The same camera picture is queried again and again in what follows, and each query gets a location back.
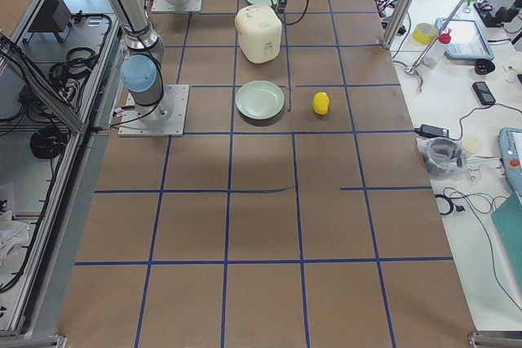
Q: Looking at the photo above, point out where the white rice cooker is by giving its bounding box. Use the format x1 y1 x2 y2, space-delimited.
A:
235 4 282 64

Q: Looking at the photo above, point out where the yellow toy potato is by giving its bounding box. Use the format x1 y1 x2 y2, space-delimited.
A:
312 91 330 116

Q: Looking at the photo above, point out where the yellow tape roll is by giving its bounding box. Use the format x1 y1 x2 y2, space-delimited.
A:
412 23 439 45

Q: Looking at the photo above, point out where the red cap squeeze bottle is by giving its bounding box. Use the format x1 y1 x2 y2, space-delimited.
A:
422 29 452 68

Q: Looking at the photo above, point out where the blue teach pendant tablet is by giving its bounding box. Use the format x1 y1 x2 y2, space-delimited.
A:
445 19 494 60

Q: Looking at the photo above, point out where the black power adapter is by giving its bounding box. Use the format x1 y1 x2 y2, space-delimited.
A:
414 124 449 139

